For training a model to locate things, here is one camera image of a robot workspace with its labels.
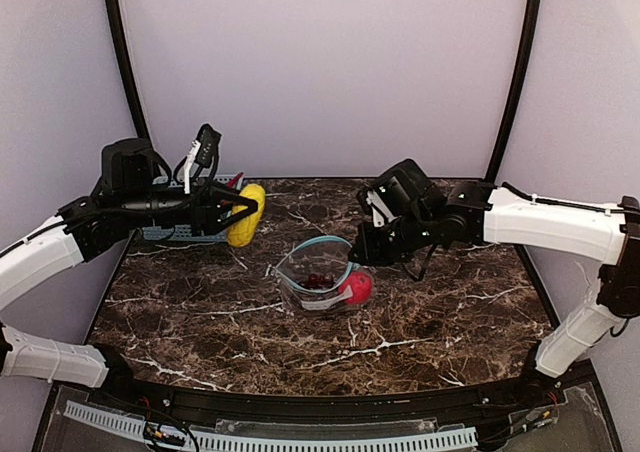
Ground yellow toy corn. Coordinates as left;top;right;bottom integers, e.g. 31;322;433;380
227;183;266;248

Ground red toy fruit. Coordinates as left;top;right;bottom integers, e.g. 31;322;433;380
339;271;374;305

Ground purple toy grapes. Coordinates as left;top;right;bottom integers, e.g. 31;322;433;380
299;273;336;291

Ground clear zip top bag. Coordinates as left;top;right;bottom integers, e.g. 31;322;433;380
272;235;375;317

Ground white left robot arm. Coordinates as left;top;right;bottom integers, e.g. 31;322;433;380
1;126;266;390

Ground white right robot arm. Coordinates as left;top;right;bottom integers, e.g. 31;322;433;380
349;182;639;378

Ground red toy chili pepper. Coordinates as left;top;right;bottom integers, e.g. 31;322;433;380
228;172;244;188

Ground light blue plastic basket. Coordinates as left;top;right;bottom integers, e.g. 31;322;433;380
141;173;244;243

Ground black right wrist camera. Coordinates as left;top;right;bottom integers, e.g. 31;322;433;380
356;158;446;228

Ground black front table rail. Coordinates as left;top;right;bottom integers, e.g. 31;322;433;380
89;379;555;425

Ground white slotted cable duct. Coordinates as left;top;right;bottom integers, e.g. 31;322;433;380
64;400;478;452

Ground black left frame post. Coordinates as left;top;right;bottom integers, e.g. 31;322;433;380
104;0;151;139

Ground black frame post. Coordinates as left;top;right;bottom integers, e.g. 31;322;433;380
484;0;541;182
104;0;151;139

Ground black right frame post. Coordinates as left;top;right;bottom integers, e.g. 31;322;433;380
484;0;541;182

